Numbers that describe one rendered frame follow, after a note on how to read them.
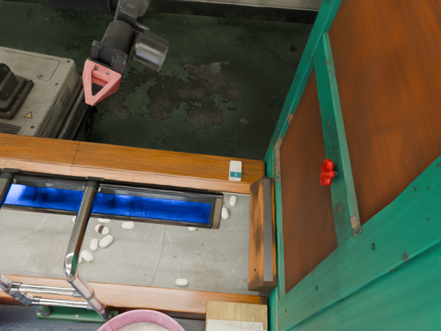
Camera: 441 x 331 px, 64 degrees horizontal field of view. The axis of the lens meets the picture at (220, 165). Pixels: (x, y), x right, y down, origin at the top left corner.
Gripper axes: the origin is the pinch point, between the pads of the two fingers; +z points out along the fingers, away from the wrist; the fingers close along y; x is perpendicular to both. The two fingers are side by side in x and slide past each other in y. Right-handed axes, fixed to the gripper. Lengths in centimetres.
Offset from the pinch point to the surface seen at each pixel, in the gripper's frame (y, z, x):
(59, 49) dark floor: 143, -139, 47
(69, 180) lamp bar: 8.8, 12.0, -1.3
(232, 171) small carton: 29, -17, -42
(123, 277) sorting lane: 41.6, 18.3, -20.3
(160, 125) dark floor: 117, -90, -28
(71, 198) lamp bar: 11.4, 14.1, -2.7
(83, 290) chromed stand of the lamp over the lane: 15.5, 28.4, -10.3
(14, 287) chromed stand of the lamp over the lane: 25.0, 29.0, 1.4
